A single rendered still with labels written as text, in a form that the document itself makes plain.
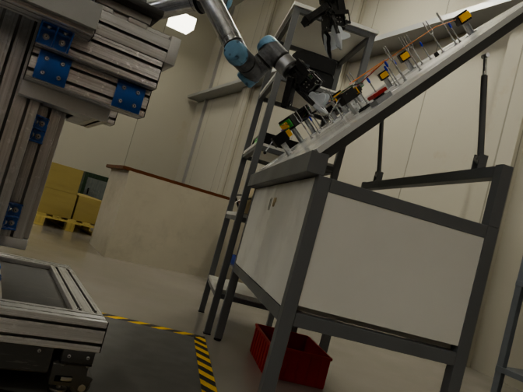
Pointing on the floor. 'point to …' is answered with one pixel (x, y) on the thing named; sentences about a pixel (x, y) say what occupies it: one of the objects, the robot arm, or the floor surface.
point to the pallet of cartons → (67, 201)
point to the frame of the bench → (351, 332)
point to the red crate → (293, 357)
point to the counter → (161, 222)
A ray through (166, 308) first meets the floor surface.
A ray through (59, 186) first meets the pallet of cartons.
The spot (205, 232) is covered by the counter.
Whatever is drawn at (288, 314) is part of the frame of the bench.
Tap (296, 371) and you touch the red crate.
